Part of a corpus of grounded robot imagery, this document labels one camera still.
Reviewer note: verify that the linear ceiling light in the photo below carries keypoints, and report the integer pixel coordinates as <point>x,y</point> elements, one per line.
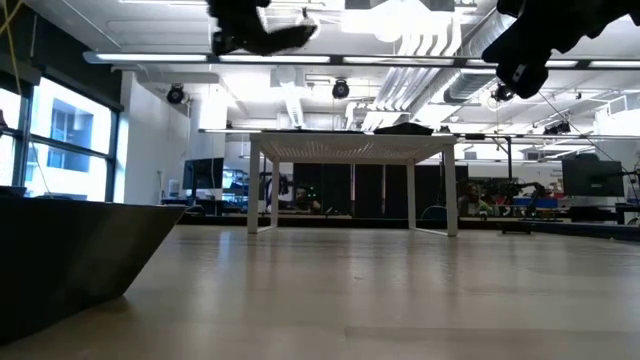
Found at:
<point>150,57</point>

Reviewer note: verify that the wide black monitor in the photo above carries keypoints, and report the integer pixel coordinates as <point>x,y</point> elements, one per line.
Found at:
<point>592,177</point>

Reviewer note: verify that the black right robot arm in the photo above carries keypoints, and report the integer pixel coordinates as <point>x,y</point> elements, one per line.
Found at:
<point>590,20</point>

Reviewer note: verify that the large window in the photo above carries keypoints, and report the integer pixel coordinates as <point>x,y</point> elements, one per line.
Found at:
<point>70,125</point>

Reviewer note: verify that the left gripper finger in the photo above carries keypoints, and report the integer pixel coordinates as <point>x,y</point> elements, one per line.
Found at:
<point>235,35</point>

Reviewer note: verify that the black partition panels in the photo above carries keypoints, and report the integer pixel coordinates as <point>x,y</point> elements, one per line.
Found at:
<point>370,190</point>

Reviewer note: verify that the white perforated shelf riser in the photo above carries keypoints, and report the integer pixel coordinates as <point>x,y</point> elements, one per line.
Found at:
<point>350,147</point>

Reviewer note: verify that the black ceiling spotlight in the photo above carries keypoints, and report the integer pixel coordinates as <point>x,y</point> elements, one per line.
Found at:
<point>175,94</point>
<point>502,93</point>
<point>340,89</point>

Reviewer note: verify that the small square black plate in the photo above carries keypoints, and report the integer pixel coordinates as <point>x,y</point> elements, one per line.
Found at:
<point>295,37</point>
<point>515,227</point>

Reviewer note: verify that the black standing desk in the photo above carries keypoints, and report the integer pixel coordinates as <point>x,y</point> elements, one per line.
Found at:
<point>210,202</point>

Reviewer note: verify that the leaf shaped black plate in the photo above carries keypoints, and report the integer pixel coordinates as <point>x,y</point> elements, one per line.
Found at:
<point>335,132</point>

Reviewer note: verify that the silver ventilation duct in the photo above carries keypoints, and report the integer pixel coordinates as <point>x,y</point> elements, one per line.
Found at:
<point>465,82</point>

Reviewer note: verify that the person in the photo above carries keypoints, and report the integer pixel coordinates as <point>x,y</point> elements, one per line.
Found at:
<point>470,200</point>
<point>302,197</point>

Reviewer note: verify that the black monitor on desk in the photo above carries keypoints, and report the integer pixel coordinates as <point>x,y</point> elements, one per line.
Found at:
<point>202,173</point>

